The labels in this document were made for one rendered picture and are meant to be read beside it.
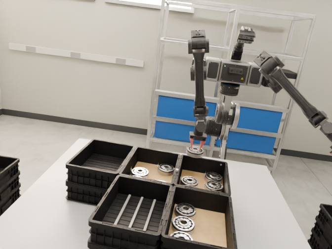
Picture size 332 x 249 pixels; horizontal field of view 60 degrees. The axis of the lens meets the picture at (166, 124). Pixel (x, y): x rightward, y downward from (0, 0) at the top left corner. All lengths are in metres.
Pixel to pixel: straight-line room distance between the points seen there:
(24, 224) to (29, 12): 3.72
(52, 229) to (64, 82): 3.45
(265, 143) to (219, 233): 2.51
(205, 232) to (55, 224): 0.75
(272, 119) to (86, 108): 2.78
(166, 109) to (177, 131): 0.31
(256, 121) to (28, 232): 2.85
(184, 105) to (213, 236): 2.37
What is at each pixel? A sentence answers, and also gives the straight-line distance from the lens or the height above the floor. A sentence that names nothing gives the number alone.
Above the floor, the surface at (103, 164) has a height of 0.83.
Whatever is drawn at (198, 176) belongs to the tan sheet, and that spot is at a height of 0.83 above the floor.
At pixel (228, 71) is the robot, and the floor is 1.46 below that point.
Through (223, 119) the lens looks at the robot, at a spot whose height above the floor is 1.11.
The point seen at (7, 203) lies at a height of 0.31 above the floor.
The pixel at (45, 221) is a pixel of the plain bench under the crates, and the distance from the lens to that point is 1.65.
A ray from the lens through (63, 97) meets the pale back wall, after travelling 4.86.
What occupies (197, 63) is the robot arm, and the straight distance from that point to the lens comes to 1.56.
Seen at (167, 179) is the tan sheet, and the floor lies 0.83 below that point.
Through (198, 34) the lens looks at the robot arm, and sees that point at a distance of 1.60.
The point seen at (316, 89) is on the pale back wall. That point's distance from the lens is 4.78.
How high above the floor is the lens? 1.70
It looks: 19 degrees down
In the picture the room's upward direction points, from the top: 7 degrees clockwise
